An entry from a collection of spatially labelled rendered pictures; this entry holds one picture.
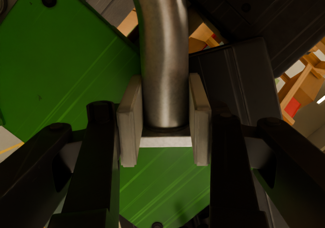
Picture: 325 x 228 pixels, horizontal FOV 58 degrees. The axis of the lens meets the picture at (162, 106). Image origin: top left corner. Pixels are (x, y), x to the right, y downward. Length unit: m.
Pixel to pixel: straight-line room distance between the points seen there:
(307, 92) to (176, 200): 4.05
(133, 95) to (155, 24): 0.04
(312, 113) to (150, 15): 9.56
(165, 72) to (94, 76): 0.06
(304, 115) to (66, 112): 9.50
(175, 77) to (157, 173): 0.10
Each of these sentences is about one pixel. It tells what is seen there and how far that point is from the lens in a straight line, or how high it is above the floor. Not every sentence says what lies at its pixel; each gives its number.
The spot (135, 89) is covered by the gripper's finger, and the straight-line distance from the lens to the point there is 0.16.
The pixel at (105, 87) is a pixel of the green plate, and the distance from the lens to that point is 0.22.
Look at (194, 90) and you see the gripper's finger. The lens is 0.16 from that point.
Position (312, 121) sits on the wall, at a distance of 9.75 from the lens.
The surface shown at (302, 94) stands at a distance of 4.26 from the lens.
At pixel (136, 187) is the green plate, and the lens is 0.25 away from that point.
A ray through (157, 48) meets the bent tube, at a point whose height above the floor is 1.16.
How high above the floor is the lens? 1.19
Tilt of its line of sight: 2 degrees down
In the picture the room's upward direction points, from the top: 136 degrees clockwise
